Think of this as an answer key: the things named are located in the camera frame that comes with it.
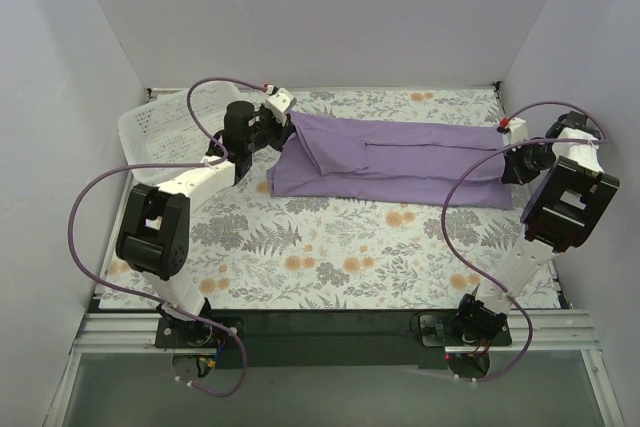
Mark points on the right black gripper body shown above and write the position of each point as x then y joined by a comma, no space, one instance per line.
513,167

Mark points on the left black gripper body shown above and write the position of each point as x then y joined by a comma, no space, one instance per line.
280,127

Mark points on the purple t-shirt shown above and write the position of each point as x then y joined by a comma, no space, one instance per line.
397,162

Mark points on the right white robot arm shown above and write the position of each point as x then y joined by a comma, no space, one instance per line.
573,193

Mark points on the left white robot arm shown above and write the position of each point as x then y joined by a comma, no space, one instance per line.
154,236

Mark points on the white plastic basket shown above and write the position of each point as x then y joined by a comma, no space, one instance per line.
163,131

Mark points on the floral table mat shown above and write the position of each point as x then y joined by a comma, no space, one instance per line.
250,250

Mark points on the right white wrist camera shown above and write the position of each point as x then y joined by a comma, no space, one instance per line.
514,130

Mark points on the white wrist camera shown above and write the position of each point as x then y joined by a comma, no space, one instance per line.
514,130
279,102

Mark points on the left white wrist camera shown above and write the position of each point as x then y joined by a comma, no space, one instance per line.
279,102

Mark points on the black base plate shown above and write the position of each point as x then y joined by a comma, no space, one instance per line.
329,337

